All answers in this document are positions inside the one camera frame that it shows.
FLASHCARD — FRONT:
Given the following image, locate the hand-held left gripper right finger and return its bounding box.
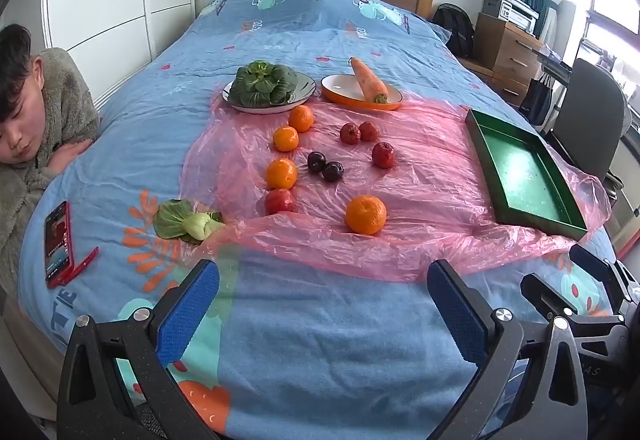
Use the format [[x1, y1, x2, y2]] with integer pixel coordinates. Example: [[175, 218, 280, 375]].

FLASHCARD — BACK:
[[426, 259, 588, 440]]

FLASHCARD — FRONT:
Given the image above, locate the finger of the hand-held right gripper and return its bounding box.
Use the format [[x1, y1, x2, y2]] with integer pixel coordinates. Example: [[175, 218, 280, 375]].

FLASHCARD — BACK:
[[569, 244, 626, 286], [520, 273, 576, 321]]

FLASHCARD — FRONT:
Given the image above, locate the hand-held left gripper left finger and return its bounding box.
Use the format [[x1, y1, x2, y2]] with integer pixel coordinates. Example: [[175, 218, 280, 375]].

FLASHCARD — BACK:
[[56, 259, 223, 440]]

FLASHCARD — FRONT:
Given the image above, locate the green tray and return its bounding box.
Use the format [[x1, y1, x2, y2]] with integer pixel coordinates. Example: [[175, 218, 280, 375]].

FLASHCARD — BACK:
[[464, 108, 589, 242]]

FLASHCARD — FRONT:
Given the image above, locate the orange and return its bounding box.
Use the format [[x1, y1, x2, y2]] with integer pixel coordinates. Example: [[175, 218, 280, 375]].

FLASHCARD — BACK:
[[272, 125, 300, 153], [345, 194, 388, 236], [265, 157, 299, 191], [288, 104, 316, 133]]

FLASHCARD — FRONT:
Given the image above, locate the small bok choy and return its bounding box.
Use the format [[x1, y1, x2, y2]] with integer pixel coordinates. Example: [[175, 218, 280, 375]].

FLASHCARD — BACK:
[[152, 199, 226, 243]]

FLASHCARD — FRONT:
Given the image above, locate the red pen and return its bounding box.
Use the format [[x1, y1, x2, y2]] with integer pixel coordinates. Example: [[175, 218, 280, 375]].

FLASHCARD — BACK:
[[60, 246, 100, 285]]

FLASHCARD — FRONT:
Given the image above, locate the pink plastic sheet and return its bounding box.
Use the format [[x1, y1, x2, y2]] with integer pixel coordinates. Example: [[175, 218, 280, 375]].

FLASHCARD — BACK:
[[179, 90, 612, 283]]

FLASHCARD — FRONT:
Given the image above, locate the grey chair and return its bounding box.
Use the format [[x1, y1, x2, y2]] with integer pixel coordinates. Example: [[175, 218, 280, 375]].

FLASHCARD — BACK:
[[545, 58, 633, 221]]

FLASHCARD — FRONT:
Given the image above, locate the red smartphone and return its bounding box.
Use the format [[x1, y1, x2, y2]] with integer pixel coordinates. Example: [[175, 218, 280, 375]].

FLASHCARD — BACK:
[[44, 200, 76, 290]]

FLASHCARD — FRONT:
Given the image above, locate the dark hanging bag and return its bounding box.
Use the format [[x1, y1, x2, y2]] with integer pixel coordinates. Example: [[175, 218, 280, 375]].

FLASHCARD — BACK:
[[522, 73, 553, 126]]

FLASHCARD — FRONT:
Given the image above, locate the dark desk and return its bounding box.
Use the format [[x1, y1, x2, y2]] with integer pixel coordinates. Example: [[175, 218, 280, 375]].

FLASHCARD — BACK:
[[532, 43, 573, 84]]

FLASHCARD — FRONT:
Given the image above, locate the low wooden nightstand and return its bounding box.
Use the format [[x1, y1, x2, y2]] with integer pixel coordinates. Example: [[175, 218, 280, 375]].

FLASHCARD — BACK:
[[460, 58, 531, 108]]

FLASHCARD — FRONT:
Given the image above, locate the tall wooden drawer cabinet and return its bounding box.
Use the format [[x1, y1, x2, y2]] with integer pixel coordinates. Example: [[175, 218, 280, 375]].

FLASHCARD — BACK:
[[472, 12, 546, 88]]

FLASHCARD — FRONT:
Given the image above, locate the large bok choy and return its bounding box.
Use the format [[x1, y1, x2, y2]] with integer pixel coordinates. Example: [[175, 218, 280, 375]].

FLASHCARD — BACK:
[[229, 61, 300, 108]]

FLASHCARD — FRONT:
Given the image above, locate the patterned plate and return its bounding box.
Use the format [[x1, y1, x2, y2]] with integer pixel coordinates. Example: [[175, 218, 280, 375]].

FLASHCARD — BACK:
[[221, 70, 318, 115]]

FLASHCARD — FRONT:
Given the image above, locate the carrot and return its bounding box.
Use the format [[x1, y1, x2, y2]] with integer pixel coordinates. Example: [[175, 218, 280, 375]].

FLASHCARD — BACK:
[[349, 56, 391, 105]]

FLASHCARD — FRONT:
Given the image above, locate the orange-rimmed white plate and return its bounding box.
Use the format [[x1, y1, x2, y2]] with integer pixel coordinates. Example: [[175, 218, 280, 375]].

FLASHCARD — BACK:
[[320, 73, 404, 112]]

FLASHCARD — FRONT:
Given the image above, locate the white printer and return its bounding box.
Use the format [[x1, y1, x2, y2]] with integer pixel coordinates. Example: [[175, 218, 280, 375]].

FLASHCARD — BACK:
[[482, 0, 541, 32]]

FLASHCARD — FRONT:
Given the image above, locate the black backpack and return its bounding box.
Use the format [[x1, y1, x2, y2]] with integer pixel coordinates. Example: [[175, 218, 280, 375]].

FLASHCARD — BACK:
[[431, 3, 476, 58]]

